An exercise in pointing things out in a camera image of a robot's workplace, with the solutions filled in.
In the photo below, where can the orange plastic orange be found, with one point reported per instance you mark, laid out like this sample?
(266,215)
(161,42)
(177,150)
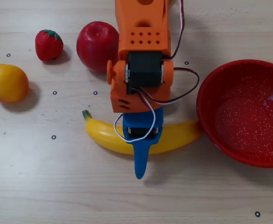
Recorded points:
(5,82)

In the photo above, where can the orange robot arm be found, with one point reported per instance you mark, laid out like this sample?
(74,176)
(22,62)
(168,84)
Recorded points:
(141,23)

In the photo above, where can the blue gripper with motor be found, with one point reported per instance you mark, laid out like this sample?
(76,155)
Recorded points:
(143,119)

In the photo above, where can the red plastic apple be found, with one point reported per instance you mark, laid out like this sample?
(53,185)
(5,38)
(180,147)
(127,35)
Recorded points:
(96,46)

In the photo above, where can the red plastic strawberry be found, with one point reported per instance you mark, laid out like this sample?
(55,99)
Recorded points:
(47,46)

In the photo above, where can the yellow plastic banana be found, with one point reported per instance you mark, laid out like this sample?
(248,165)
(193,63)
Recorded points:
(103,133)

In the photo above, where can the red speckled bowl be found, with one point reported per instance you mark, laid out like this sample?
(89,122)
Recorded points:
(243,116)

